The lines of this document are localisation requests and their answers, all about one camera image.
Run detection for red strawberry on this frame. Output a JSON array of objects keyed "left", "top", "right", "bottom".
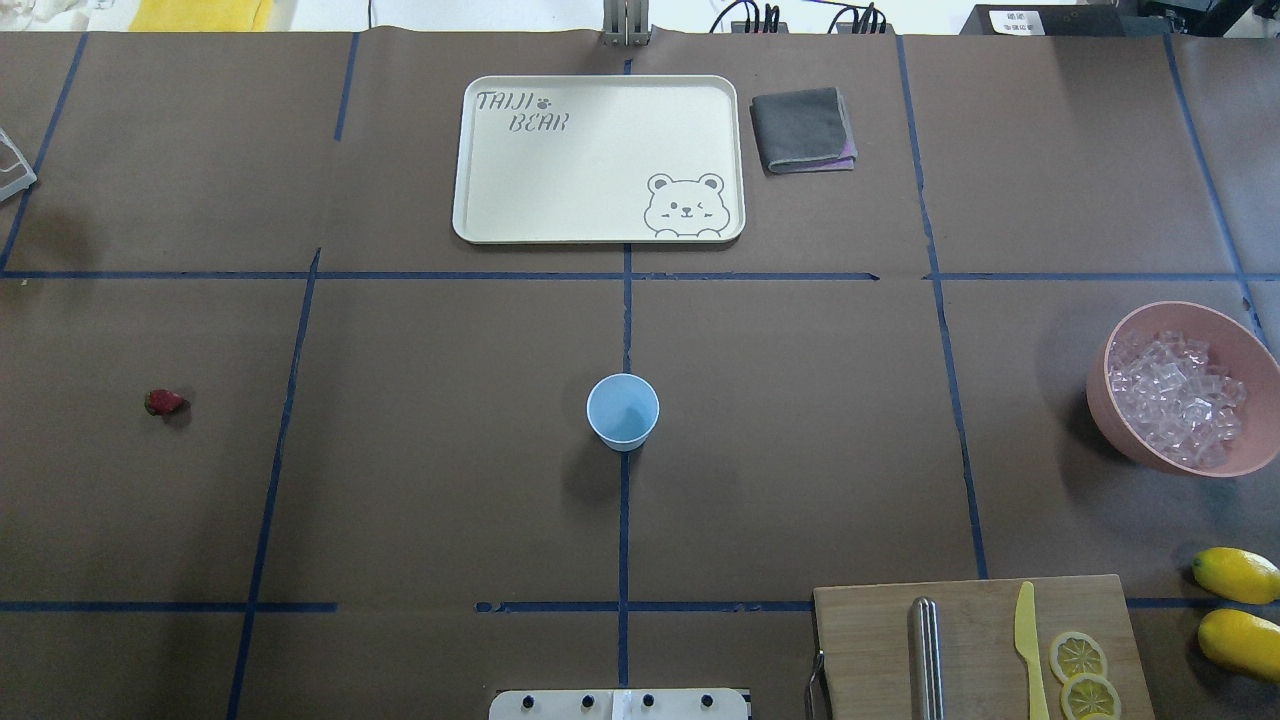
[{"left": 143, "top": 388, "right": 188, "bottom": 416}]

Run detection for clear ice cubes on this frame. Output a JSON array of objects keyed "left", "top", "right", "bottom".
[{"left": 1105, "top": 331, "right": 1248, "bottom": 470}]

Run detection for light blue paper cup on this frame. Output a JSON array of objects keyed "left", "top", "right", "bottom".
[{"left": 585, "top": 373, "right": 660, "bottom": 452}]

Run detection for white cup rack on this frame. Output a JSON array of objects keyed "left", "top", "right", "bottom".
[{"left": 0, "top": 129, "right": 38, "bottom": 202}]

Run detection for cream bear serving tray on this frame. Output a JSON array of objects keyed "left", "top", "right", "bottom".
[{"left": 452, "top": 76, "right": 746, "bottom": 245}]

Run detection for folded grey cloth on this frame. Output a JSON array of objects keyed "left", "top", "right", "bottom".
[{"left": 750, "top": 87, "right": 858, "bottom": 176}]

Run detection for yellow plastic knife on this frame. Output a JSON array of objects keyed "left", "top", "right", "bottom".
[{"left": 1012, "top": 582, "right": 1051, "bottom": 720}]

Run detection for wooden cutting board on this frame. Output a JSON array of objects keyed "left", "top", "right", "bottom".
[{"left": 814, "top": 575, "right": 1155, "bottom": 719}]

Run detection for lemon slice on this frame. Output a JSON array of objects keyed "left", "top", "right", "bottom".
[
  {"left": 1059, "top": 673, "right": 1123, "bottom": 719},
  {"left": 1050, "top": 632, "right": 1110, "bottom": 685}
]

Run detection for pink bowl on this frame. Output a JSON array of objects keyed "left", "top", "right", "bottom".
[{"left": 1085, "top": 301, "right": 1280, "bottom": 478}]

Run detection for yellow cloth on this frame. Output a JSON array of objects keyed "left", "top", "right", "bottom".
[{"left": 128, "top": 0, "right": 275, "bottom": 33}]

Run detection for yellow lemon far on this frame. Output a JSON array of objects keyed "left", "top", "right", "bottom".
[{"left": 1190, "top": 547, "right": 1279, "bottom": 605}]

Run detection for yellow lemon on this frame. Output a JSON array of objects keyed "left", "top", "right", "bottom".
[
  {"left": 1196, "top": 609, "right": 1279, "bottom": 684},
  {"left": 1190, "top": 547, "right": 1279, "bottom": 605}
]

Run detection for yellow lemon near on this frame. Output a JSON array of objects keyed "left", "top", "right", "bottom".
[{"left": 1196, "top": 609, "right": 1279, "bottom": 684}]

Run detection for aluminium frame post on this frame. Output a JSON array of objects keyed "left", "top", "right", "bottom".
[{"left": 602, "top": 0, "right": 652, "bottom": 47}]

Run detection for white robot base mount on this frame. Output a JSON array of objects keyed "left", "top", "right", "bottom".
[{"left": 488, "top": 687, "right": 753, "bottom": 719}]

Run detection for steel knife handle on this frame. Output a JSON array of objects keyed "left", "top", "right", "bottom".
[{"left": 909, "top": 596, "right": 945, "bottom": 719}]

